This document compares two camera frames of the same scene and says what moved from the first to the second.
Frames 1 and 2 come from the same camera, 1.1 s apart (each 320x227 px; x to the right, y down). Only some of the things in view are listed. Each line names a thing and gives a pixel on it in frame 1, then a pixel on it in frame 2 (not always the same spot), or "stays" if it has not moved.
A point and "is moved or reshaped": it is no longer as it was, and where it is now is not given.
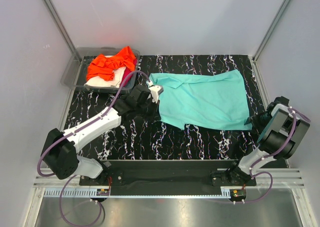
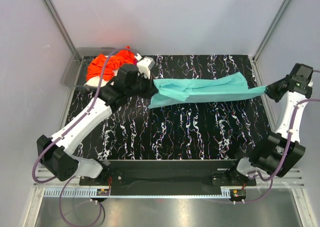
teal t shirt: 214,99 is moved or reshaped
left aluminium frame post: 57,18 stays
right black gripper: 255,125 to 270,89
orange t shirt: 104,66 stays
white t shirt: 100,82 stays
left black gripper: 155,116 to 152,89
